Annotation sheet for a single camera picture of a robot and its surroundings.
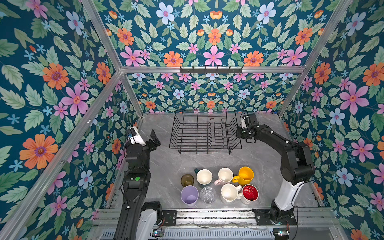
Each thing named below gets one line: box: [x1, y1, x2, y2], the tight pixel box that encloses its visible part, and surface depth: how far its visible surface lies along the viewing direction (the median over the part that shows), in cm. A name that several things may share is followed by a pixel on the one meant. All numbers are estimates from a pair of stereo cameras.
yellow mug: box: [232, 166, 255, 186], surface depth 82 cm
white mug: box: [221, 183, 243, 203], surface depth 76 cm
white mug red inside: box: [237, 184, 259, 205], surface depth 78 cm
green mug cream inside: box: [194, 168, 213, 188], surface depth 80 cm
